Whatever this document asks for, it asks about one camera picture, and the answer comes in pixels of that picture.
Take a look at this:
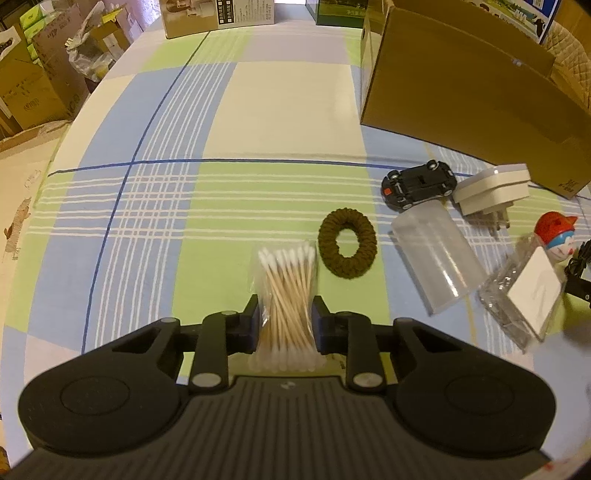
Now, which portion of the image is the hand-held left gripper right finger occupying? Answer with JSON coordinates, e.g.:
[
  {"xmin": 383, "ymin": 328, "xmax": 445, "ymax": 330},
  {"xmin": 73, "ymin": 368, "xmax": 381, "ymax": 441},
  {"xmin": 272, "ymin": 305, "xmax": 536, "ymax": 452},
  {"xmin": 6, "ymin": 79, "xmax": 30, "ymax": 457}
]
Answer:
[{"xmin": 311, "ymin": 295, "xmax": 462, "ymax": 395}]

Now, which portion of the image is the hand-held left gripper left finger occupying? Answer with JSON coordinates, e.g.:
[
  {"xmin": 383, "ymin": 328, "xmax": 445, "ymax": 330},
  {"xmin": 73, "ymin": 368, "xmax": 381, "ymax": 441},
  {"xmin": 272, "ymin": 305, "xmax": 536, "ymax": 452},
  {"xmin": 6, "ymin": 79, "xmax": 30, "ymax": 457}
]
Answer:
[{"xmin": 111, "ymin": 294, "xmax": 259, "ymax": 395}]

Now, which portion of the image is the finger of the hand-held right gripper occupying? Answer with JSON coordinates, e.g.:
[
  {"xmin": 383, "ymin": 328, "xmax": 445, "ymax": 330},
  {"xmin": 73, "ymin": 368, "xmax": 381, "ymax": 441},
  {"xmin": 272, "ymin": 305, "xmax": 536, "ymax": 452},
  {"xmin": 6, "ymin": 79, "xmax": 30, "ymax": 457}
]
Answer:
[{"xmin": 564, "ymin": 271, "xmax": 591, "ymax": 304}]

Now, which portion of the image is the cotton swab pack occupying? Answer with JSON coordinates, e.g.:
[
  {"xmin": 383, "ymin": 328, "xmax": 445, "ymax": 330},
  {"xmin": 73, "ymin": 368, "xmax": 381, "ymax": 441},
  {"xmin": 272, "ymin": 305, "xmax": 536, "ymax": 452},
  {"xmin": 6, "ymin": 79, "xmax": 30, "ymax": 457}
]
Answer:
[{"xmin": 249, "ymin": 241, "xmax": 326, "ymax": 374}]

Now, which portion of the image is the red capped toy figurine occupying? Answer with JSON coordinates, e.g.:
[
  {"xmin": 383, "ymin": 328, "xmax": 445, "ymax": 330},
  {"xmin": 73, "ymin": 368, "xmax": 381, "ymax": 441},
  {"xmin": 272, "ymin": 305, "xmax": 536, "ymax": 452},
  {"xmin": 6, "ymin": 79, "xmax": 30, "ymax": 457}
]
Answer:
[{"xmin": 534, "ymin": 211, "xmax": 579, "ymax": 264}]

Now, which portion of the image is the clear acrylic box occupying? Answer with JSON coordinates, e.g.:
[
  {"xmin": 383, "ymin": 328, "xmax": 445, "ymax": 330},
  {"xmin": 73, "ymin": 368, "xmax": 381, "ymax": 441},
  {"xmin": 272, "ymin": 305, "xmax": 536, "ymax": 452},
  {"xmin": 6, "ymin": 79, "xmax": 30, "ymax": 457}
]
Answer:
[{"xmin": 478, "ymin": 233, "xmax": 570, "ymax": 355}]

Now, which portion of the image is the brown hair scrunchie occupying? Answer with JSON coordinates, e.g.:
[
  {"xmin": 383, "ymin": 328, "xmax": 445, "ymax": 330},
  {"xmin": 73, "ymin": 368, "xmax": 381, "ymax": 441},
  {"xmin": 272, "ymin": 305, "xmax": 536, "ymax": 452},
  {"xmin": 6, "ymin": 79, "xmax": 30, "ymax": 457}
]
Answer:
[{"xmin": 318, "ymin": 208, "xmax": 378, "ymax": 280}]

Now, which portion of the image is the white power adapter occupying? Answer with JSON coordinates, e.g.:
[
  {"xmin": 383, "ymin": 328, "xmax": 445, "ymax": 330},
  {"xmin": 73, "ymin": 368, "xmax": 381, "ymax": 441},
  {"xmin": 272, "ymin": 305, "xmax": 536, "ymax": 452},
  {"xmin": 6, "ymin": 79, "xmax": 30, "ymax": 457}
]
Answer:
[{"xmin": 452, "ymin": 163, "xmax": 532, "ymax": 235}]

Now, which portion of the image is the clear plastic cylinder container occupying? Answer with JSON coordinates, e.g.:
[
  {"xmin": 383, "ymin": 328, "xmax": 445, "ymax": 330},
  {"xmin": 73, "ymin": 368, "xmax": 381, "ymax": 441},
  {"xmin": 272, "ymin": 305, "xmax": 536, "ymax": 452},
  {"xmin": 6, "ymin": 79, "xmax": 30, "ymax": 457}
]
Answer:
[{"xmin": 391, "ymin": 203, "xmax": 489, "ymax": 316}]

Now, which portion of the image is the black toy car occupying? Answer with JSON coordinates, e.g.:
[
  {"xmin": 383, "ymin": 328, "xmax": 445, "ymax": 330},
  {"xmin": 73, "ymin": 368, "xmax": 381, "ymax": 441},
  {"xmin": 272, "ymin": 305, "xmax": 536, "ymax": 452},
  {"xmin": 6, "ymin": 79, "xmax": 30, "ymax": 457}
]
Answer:
[{"xmin": 382, "ymin": 159, "xmax": 458, "ymax": 212}]

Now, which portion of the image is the brown cardboard box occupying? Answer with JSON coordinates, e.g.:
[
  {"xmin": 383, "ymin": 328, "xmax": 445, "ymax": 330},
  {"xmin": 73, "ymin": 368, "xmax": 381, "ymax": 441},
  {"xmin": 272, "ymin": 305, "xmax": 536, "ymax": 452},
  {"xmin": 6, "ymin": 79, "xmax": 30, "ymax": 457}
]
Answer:
[{"xmin": 360, "ymin": 0, "xmax": 591, "ymax": 200}]

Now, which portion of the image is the plaid tablecloth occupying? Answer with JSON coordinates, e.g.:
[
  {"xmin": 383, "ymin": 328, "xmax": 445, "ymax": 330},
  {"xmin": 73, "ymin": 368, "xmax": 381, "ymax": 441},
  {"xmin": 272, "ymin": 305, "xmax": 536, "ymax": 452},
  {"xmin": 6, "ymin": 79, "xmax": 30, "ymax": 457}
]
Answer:
[{"xmin": 0, "ymin": 28, "xmax": 591, "ymax": 464}]

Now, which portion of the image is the beige quilted chair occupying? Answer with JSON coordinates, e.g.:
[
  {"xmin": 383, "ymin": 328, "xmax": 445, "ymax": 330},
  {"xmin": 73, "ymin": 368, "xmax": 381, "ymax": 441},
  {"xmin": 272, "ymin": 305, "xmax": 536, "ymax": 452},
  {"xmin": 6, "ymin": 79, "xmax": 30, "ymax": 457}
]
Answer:
[{"xmin": 540, "ymin": 21, "xmax": 591, "ymax": 126}]

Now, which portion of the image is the blue milk carton box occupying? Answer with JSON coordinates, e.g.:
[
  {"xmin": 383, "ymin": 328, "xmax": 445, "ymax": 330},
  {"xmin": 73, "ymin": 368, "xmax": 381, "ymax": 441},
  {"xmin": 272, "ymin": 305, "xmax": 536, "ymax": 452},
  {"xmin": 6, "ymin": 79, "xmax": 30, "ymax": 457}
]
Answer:
[{"xmin": 475, "ymin": 0, "xmax": 562, "ymax": 45}]

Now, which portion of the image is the beige printed box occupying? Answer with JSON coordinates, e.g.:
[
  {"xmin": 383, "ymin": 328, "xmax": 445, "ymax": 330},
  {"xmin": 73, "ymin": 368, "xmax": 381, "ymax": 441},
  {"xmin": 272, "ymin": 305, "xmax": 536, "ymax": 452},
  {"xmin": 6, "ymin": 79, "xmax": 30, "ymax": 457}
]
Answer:
[{"xmin": 159, "ymin": 0, "xmax": 276, "ymax": 40}]

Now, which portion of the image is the dark green box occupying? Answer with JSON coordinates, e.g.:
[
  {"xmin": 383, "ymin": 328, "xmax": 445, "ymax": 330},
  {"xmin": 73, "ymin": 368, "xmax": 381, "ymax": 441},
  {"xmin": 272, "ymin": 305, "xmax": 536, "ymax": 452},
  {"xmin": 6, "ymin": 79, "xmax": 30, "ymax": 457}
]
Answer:
[{"xmin": 316, "ymin": 0, "xmax": 371, "ymax": 29}]

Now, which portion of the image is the clear plastic bag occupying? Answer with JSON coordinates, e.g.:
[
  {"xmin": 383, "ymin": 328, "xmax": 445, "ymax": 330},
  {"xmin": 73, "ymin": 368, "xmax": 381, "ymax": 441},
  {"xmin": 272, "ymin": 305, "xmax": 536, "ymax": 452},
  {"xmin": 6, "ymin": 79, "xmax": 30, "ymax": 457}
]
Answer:
[{"xmin": 65, "ymin": 13, "xmax": 122, "ymax": 85}]

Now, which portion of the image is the stack of cardboard boxes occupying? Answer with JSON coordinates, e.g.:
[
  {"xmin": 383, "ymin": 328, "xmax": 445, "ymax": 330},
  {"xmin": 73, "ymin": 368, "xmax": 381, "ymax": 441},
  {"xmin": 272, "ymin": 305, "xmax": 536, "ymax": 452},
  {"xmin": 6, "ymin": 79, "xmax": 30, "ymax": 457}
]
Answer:
[{"xmin": 0, "ymin": 0, "xmax": 145, "ymax": 141}]

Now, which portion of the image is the black cable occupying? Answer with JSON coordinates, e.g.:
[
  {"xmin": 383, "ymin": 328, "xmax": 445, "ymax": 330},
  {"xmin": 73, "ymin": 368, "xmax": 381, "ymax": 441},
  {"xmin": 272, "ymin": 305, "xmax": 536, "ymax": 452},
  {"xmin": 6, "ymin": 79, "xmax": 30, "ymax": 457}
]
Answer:
[{"xmin": 567, "ymin": 239, "xmax": 591, "ymax": 277}]

